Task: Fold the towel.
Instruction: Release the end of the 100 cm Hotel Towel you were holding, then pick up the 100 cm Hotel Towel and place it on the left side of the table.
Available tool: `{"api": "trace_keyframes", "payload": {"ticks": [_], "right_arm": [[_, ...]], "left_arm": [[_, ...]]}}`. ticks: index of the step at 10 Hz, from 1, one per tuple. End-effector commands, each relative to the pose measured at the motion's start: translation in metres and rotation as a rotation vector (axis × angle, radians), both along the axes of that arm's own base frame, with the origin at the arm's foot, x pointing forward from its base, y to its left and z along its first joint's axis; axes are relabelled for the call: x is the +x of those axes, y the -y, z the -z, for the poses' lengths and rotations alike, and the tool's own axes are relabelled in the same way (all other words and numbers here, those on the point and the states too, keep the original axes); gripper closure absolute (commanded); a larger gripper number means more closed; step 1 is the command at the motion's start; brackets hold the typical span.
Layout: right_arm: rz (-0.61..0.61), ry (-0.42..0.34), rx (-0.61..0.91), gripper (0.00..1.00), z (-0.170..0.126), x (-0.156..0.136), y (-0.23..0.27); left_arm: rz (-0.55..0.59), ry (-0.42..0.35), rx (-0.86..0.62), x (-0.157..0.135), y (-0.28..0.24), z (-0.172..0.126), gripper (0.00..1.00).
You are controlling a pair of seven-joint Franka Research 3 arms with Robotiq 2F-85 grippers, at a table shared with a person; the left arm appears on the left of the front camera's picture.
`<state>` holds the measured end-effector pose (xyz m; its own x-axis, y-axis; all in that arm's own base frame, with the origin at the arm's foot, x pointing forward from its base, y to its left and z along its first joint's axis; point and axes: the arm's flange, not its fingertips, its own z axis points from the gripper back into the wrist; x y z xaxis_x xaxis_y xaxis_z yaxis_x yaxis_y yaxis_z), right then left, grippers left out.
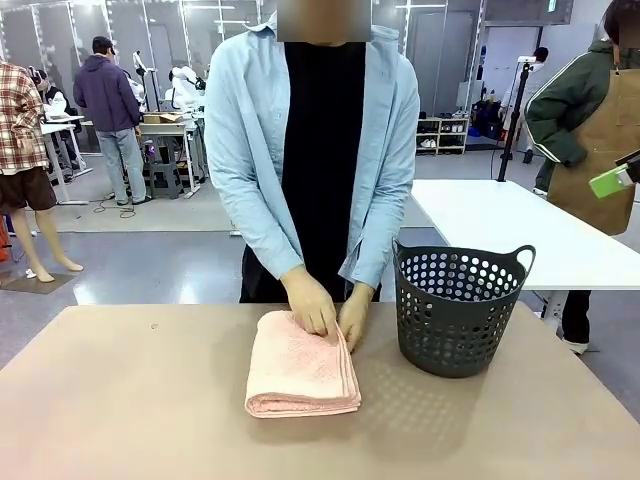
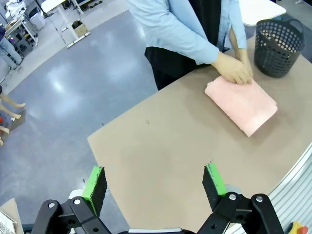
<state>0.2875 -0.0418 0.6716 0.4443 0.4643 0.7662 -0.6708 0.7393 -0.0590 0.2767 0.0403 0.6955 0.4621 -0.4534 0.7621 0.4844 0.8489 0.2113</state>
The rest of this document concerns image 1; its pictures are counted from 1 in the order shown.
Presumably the open cardboard box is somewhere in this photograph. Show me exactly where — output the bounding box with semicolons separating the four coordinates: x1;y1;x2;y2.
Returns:
142;112;186;126

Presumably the white standing desk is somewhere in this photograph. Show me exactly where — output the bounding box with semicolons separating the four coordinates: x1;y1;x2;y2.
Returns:
39;113;94;207

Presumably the person's right forearm blue sleeve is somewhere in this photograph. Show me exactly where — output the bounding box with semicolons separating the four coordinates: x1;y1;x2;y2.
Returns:
213;164;309;281

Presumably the dark bags pile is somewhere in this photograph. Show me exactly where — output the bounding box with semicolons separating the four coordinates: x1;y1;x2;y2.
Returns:
471;87;506;141

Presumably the person in brown apron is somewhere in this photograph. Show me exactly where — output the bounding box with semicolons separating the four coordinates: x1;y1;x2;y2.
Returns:
524;0;640;356

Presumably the dark grey perforated basket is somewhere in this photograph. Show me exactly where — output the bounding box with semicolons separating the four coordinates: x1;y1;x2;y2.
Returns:
391;237;539;379

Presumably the mannequin in plaid shirt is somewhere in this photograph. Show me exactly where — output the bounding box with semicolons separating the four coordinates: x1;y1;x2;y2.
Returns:
0;58;85;284

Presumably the person in light blue shirt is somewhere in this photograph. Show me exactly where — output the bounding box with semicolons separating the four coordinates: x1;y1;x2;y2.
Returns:
203;12;421;305

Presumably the black tripod with camera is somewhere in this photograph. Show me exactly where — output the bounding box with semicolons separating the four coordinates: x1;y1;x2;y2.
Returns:
496;56;538;183

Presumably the black floor cable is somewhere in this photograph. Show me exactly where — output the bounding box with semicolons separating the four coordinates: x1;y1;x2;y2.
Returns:
93;192;137;220

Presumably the person in purple hoodie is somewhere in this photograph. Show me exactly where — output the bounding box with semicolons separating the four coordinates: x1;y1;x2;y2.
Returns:
72;35;154;207

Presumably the pink fluffy towel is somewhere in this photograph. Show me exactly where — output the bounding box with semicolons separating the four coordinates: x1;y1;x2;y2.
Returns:
243;309;363;420

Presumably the grey mannequin base plate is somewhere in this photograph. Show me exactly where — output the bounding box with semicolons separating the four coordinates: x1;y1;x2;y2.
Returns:
0;271;77;296

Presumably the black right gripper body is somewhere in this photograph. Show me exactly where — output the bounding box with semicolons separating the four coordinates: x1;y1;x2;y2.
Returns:
614;151;640;186

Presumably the white table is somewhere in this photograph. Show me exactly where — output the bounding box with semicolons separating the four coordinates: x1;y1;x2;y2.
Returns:
409;178;640;321

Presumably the person's right hand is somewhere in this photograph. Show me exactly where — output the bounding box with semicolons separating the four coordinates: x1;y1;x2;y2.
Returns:
280;264;339;338

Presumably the white shoe rack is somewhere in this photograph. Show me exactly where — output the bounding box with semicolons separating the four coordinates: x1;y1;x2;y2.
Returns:
415;116;471;156

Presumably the seated person in varsity jacket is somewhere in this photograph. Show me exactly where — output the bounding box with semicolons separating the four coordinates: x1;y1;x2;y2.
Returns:
28;67;82;171

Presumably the person's left hand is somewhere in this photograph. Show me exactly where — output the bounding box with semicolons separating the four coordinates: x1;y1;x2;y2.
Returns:
337;285;376;354

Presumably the grey workbench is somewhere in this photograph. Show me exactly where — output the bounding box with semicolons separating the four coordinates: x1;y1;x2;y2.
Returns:
137;119;207;199

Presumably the grey plastic stool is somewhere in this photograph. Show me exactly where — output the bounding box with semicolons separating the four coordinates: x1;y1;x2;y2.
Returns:
147;161;182;201

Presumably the person's left forearm blue sleeve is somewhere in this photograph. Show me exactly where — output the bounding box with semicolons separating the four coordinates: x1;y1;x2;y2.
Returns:
337;169;417;301

